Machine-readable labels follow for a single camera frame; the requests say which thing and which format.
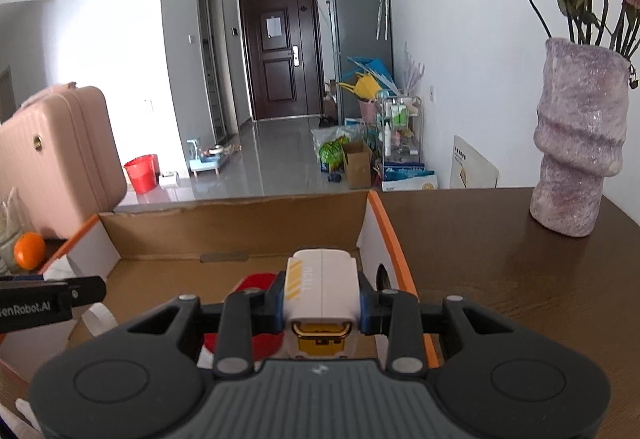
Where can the pink plastic bucket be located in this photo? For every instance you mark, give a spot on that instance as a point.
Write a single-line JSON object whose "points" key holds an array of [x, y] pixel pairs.
{"points": [[367, 110]]}

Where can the pink ribbed suitcase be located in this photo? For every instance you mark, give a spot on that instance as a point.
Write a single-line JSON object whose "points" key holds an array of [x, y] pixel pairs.
{"points": [[65, 159]]}

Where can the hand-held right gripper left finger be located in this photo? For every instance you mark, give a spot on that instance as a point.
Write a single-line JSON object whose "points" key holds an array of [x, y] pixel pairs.
{"points": [[277, 304]]}

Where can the white leaning board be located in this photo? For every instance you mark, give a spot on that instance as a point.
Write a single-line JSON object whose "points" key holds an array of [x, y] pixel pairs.
{"points": [[472, 164]]}

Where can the grey refrigerator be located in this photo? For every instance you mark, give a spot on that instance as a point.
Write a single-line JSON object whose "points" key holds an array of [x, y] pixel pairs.
{"points": [[360, 34]]}

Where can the white folded umbrella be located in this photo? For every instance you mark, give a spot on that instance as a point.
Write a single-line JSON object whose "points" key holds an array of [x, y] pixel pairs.
{"points": [[382, 4]]}

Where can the dark brown entrance door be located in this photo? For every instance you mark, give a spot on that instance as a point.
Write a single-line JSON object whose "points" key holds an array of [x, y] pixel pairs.
{"points": [[280, 79]]}

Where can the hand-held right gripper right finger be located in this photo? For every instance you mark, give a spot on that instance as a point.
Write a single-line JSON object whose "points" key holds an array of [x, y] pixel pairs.
{"points": [[367, 314]]}

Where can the blue and white box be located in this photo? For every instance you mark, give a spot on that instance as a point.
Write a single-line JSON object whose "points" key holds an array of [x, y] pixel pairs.
{"points": [[405, 176]]}

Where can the yellow watering can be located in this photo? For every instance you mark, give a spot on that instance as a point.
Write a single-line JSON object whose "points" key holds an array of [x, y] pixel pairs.
{"points": [[365, 86]]}

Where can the white and yellow charger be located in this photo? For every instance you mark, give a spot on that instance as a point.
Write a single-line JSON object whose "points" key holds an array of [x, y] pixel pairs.
{"points": [[322, 284]]}

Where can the green produce bag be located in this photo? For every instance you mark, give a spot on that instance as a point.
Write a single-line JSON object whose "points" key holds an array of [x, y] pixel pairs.
{"points": [[332, 151]]}

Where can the orange fruit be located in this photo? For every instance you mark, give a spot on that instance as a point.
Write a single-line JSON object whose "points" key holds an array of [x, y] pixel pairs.
{"points": [[30, 250]]}

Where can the purple ceramic vase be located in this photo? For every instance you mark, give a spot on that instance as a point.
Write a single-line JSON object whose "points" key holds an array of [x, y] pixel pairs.
{"points": [[580, 144]]}

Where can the pale purple pampas grass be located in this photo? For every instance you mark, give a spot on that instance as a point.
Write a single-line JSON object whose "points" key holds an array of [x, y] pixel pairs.
{"points": [[414, 69]]}

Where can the red plastic bucket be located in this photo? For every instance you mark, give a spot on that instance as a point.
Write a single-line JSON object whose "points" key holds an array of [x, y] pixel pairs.
{"points": [[141, 174]]}

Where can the grey metal shoe rack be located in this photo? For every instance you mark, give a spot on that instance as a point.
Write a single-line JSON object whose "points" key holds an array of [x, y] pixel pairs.
{"points": [[215, 94]]}

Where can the red cardboard box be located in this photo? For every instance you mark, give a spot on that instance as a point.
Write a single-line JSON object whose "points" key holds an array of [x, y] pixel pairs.
{"points": [[225, 229]]}

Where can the white paper notice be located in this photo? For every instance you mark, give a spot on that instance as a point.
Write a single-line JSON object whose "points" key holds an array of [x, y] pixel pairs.
{"points": [[272, 26]]}

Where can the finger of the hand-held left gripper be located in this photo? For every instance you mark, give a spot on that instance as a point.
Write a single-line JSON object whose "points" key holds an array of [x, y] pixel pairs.
{"points": [[87, 290]]}

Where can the open cardboard carton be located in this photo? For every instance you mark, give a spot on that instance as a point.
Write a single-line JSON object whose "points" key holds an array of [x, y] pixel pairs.
{"points": [[357, 169]]}

